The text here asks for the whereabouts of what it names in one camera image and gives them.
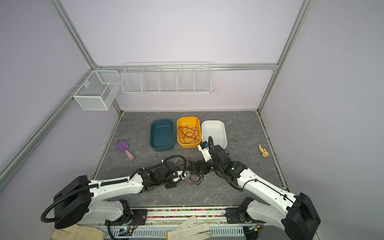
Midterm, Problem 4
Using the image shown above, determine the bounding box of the cable bundle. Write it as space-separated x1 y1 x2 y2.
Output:
176 157 208 185

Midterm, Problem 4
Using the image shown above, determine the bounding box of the red cable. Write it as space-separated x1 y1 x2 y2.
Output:
177 118 201 145

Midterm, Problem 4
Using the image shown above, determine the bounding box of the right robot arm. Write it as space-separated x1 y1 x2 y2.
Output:
193 137 321 240

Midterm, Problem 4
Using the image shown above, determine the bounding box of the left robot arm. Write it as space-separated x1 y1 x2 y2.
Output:
40 155 188 229

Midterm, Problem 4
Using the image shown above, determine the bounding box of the teal plastic bin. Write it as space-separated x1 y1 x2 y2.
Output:
150 119 175 152

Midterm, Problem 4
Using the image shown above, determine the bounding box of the yellow plastic bin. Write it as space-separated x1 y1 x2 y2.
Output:
177 117 202 149

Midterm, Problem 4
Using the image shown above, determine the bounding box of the white plastic bin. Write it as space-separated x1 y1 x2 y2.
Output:
201 120 228 149

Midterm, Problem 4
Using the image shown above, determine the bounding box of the purple pink scoop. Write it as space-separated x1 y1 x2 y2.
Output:
116 140 135 161

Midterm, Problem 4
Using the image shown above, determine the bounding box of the white work glove centre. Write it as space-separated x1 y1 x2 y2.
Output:
167 216 212 240

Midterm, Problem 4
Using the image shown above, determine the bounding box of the beige toy figure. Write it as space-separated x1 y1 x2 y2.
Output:
259 145 269 158

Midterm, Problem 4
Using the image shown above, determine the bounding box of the small white mesh basket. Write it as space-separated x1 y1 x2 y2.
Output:
74 70 121 111

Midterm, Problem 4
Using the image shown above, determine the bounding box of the cream work glove left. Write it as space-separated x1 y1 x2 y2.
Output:
52 225 106 240

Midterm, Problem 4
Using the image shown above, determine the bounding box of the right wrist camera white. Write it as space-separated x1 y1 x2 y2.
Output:
198 142 212 162

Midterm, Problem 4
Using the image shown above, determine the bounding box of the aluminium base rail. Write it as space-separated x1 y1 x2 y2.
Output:
113 206 261 228

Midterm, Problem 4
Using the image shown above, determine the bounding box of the long white wire basket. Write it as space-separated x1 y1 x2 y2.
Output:
121 62 212 95

